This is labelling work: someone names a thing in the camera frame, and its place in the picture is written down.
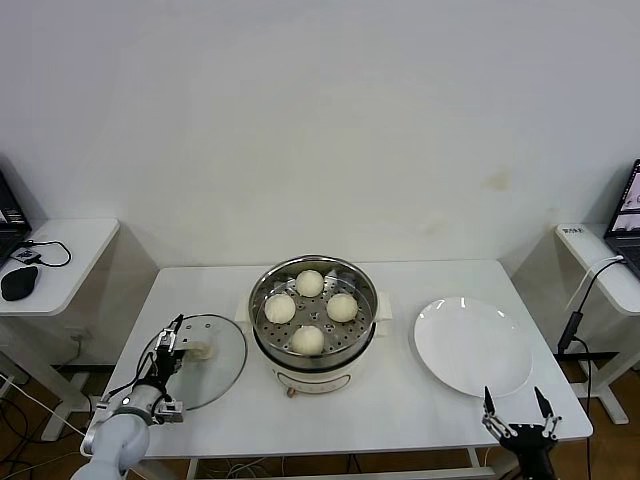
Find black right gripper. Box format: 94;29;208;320
480;384;564;480

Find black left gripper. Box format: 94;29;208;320
152;313;185;389

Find glass lid with cream handle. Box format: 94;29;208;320
137;313;250;413

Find white steamed baozi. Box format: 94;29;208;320
325;292;359;323
294;268;325;298
263;293;296;324
290;324;325;356

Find perforated steel steamer basket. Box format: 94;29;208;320
249;254;380;359

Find white round plate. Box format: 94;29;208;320
413;296;535;400

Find white side table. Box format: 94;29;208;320
557;223;640;426
0;217;124;442

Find black computer mouse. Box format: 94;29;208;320
1;265;40;301

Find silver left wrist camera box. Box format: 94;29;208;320
153;398;187;426

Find black cable with adapter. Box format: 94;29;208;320
557;257;629;436

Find white strap cable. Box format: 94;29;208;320
567;254;626;314

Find white main table frame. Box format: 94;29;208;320
119;444;556;480

